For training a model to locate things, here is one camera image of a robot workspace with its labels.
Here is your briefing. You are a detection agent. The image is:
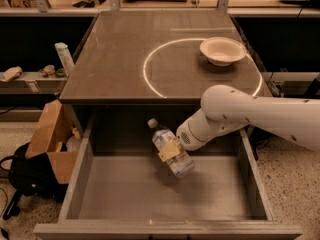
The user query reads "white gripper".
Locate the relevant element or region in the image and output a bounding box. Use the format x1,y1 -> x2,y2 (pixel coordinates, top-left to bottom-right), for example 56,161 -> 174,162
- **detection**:
158,120 -> 202,162

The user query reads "clear blue plastic bottle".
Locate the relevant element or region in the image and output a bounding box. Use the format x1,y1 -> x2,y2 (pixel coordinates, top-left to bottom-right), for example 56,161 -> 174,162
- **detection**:
148,118 -> 194,178

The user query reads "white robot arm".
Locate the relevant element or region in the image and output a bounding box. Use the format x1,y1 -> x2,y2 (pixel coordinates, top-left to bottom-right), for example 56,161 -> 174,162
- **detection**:
176,85 -> 320,151

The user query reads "grey open top drawer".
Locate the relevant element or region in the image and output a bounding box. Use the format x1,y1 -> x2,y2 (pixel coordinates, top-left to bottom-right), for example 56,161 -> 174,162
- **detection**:
34,109 -> 302,240

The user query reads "grey cabinet with top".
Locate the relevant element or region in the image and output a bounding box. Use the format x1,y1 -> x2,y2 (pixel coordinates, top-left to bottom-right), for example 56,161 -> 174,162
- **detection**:
59,9 -> 274,138

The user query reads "white tube bottle on shelf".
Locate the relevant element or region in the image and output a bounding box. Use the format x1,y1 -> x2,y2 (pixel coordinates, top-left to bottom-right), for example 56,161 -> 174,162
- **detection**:
55,42 -> 74,77

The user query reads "white paper bowl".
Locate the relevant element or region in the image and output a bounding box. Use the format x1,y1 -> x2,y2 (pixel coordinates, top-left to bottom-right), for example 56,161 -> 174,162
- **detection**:
200,37 -> 246,67

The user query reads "brown cardboard box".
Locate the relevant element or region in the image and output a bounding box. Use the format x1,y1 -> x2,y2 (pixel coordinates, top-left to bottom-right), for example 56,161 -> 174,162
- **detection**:
26,100 -> 79,184

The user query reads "black backpack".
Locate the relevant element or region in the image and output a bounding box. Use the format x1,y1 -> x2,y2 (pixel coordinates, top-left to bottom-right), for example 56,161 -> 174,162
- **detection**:
0,143 -> 68,220

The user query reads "small round object on shelf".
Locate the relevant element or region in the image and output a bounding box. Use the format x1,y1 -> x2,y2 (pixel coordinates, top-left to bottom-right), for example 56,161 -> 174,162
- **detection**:
44,65 -> 55,76

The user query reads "grey low side shelf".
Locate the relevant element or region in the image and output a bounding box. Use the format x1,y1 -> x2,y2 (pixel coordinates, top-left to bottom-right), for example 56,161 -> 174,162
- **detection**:
0,72 -> 67,95

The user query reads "beige sponge on shelf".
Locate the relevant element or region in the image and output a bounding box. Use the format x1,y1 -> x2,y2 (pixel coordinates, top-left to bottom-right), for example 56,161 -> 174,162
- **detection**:
0,66 -> 23,82

